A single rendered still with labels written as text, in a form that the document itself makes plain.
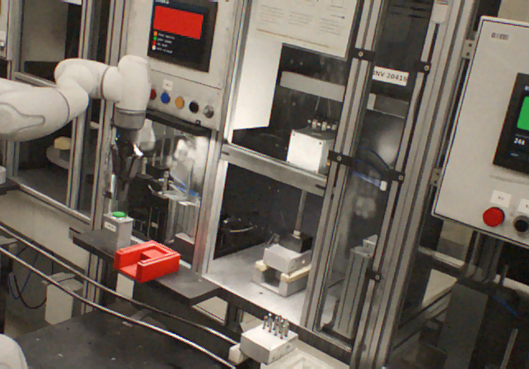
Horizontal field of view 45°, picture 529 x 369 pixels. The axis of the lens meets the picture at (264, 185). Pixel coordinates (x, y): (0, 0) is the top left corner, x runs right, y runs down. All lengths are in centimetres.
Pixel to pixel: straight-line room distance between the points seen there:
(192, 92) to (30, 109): 65
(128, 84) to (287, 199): 73
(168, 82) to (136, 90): 12
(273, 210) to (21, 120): 117
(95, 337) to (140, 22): 99
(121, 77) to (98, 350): 81
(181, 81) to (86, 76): 28
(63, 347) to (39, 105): 86
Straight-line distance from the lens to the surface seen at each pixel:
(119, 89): 195
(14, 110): 142
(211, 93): 190
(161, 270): 198
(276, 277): 208
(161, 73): 203
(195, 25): 191
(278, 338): 173
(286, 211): 231
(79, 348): 206
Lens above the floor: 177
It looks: 16 degrees down
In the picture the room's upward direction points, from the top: 10 degrees clockwise
